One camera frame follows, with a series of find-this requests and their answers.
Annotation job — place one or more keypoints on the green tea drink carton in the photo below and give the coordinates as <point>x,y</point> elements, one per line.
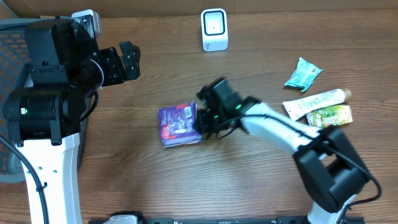
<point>336,115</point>

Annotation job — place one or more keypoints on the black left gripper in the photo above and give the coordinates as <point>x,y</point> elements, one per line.
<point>117,73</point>

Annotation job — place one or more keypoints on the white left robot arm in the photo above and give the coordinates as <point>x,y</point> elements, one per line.
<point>51,173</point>

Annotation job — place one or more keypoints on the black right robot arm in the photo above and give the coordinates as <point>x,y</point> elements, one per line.
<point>330,168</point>

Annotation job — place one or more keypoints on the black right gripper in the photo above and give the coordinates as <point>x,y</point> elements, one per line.
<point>203,125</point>

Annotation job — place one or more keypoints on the white barcode scanner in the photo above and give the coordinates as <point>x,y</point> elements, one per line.
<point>214,30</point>

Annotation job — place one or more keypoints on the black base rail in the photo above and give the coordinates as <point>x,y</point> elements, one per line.
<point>131,216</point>

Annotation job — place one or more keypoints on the teal snack packet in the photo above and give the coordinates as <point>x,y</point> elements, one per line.
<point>304,75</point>

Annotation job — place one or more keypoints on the grey plastic shopping basket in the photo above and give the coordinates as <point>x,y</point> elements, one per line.
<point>49,101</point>

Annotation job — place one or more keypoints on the white tube gold cap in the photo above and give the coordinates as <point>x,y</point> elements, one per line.
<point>299,108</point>

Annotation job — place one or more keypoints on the purple pad package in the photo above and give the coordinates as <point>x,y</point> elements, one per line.
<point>176,125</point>

